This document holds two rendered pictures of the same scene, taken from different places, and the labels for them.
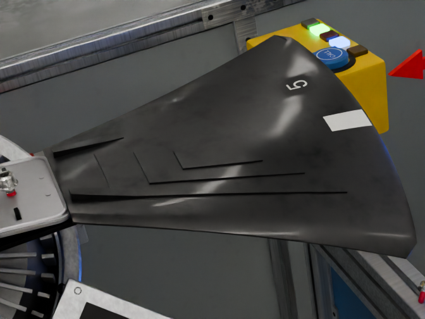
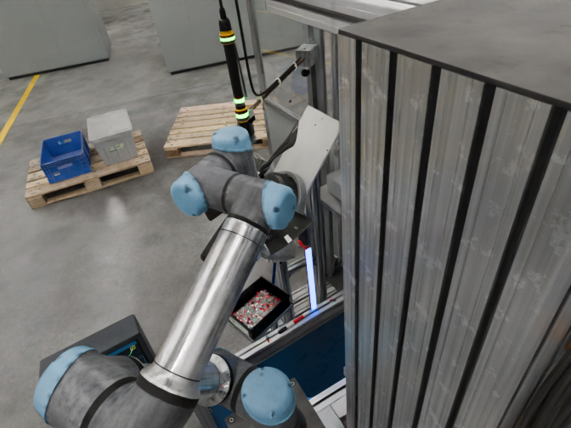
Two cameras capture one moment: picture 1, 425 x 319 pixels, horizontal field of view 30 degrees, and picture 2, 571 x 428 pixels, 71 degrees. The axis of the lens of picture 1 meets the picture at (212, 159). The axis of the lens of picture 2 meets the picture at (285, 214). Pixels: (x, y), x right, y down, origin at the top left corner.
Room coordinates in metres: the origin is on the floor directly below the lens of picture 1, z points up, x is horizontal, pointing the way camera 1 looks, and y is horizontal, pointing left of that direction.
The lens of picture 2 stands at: (0.29, -1.14, 2.13)
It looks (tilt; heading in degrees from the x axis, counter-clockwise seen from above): 39 degrees down; 79
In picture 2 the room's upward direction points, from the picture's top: 8 degrees counter-clockwise
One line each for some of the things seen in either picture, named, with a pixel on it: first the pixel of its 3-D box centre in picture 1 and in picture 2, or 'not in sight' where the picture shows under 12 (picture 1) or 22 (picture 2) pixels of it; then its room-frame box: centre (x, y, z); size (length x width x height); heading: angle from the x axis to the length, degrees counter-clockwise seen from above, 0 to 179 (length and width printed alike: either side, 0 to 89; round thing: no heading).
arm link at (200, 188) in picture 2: not in sight; (210, 187); (0.29, -0.52, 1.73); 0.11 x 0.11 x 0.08; 43
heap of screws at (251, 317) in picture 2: not in sight; (257, 310); (0.33, -0.10, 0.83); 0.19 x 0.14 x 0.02; 30
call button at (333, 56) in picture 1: (329, 59); not in sight; (0.78, -0.15, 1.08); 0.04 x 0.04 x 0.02
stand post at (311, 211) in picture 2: not in sight; (316, 253); (0.74, 0.35, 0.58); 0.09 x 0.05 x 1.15; 105
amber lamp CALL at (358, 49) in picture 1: (357, 50); not in sight; (0.79, -0.18, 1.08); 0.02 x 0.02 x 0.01; 15
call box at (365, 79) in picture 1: (315, 88); not in sight; (0.83, -0.14, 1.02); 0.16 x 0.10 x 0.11; 15
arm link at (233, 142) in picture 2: not in sight; (234, 157); (0.35, -0.44, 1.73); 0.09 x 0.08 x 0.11; 43
